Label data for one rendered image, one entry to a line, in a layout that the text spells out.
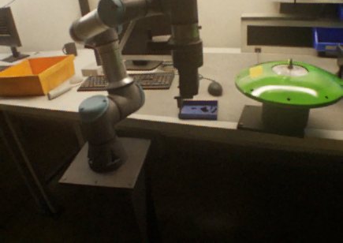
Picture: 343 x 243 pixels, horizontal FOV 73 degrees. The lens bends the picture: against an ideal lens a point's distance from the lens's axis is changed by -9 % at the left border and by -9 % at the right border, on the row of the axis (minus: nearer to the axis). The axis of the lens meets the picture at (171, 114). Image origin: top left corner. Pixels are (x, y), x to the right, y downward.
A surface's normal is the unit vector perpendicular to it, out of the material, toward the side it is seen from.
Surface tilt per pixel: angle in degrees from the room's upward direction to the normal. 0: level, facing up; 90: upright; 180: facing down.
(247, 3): 90
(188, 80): 70
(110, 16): 89
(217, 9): 90
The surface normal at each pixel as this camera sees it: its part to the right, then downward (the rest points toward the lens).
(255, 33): -0.34, 0.49
